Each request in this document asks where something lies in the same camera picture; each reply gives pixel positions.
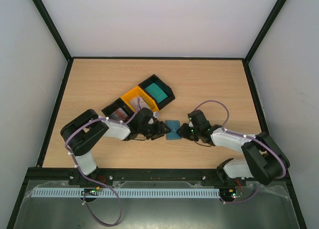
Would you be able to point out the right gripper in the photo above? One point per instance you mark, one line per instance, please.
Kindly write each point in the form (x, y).
(188, 130)

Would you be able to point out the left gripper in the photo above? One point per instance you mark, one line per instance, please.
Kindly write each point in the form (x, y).
(158, 134)

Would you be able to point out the teal card holder wallet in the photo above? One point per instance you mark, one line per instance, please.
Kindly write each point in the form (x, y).
(174, 126)

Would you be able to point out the black bin with teal cards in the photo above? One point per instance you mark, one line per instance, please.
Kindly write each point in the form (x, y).
(155, 79)

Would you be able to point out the yellow bin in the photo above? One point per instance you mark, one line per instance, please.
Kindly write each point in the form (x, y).
(137, 91)

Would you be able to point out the black bin with red cards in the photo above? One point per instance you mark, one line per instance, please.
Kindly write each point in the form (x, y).
(118, 103)

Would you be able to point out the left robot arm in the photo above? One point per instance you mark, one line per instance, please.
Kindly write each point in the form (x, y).
(81, 134)

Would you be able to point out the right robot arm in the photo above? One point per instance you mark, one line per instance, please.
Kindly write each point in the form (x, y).
(263, 159)

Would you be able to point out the white floral card stack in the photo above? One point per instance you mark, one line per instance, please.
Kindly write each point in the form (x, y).
(138, 103)

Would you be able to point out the teal card stack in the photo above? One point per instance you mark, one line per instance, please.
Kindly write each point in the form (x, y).
(156, 92)

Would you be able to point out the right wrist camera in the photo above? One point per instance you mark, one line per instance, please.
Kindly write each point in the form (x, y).
(190, 124)

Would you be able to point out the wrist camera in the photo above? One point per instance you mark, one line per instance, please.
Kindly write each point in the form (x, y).
(154, 117)
(190, 124)

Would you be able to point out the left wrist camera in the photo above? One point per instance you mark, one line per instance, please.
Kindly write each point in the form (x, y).
(154, 117)

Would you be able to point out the white slotted cable duct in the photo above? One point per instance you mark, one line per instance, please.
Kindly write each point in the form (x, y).
(200, 193)

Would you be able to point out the black metal frame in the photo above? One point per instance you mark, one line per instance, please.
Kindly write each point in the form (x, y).
(33, 172)

